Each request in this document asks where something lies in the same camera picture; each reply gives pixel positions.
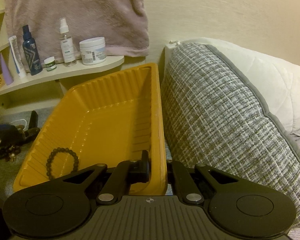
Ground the white quilted pillow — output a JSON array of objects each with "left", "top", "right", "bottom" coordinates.
[{"left": 165, "top": 37, "right": 300, "bottom": 137}]

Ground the grey fluffy mat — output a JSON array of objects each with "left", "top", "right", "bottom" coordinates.
[{"left": 0, "top": 106, "right": 56, "bottom": 205}]

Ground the red bead bracelet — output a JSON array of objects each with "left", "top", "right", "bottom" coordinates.
[{"left": 0, "top": 144, "right": 22, "bottom": 162}]

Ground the grey woven pillow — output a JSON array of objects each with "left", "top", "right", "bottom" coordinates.
[{"left": 161, "top": 43, "right": 300, "bottom": 228}]

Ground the clear spray bottle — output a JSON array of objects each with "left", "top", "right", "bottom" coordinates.
[{"left": 59, "top": 18, "right": 76, "bottom": 67}]

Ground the lavender tube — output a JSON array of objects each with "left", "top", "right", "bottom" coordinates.
[{"left": 0, "top": 53, "right": 13, "bottom": 85}]

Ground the black cylinder case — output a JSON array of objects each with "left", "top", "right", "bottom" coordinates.
[{"left": 28, "top": 111, "right": 38, "bottom": 129}]

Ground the cream wooden shelf unit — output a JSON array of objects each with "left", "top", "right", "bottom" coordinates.
[{"left": 0, "top": 10, "right": 125, "bottom": 116}]

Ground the dark blue spray bottle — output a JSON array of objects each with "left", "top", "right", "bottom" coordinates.
[{"left": 23, "top": 25, "right": 43, "bottom": 76}]

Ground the small green-label jar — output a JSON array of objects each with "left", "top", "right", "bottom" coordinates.
[{"left": 44, "top": 56, "right": 57, "bottom": 72}]

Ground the yellow plastic tray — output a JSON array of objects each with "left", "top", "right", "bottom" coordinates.
[{"left": 13, "top": 63, "right": 167, "bottom": 196}]

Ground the white blue tube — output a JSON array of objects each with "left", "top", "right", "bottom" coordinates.
[{"left": 8, "top": 35, "right": 26, "bottom": 79}]

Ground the dark beaded bracelet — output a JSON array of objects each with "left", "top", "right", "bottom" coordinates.
[{"left": 45, "top": 147, "right": 80, "bottom": 181}]

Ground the white cream jar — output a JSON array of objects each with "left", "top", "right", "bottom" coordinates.
[{"left": 79, "top": 37, "right": 107, "bottom": 66}]

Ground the pink fluffy towel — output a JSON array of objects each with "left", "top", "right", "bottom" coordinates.
[{"left": 5, "top": 0, "right": 149, "bottom": 60}]

